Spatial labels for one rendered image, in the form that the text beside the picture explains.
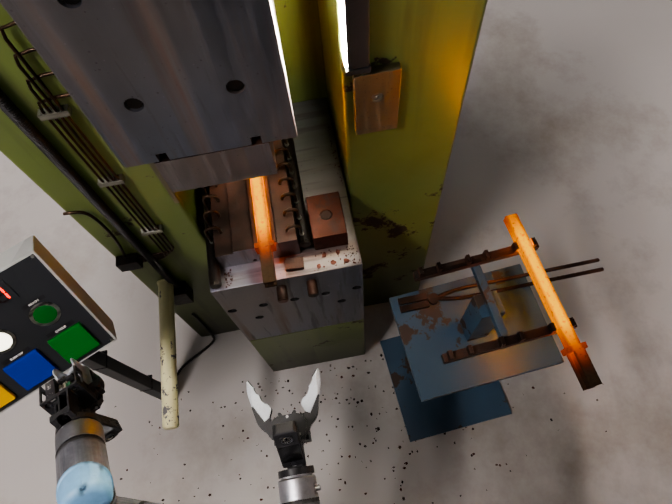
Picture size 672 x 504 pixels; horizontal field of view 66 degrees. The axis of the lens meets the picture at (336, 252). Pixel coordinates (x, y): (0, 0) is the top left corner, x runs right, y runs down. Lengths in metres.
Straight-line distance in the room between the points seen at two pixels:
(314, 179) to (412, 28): 0.56
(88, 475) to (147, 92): 0.57
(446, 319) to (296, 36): 0.85
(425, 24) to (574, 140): 1.87
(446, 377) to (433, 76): 0.79
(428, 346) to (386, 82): 0.75
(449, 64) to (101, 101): 0.62
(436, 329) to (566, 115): 1.65
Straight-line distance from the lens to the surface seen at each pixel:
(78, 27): 0.75
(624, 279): 2.48
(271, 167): 0.96
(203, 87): 0.80
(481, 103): 2.80
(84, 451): 0.94
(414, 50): 1.02
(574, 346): 1.26
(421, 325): 1.48
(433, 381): 1.45
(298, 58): 1.44
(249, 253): 1.26
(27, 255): 1.17
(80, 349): 1.28
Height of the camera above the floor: 2.07
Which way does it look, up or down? 65 degrees down
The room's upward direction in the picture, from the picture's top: 8 degrees counter-clockwise
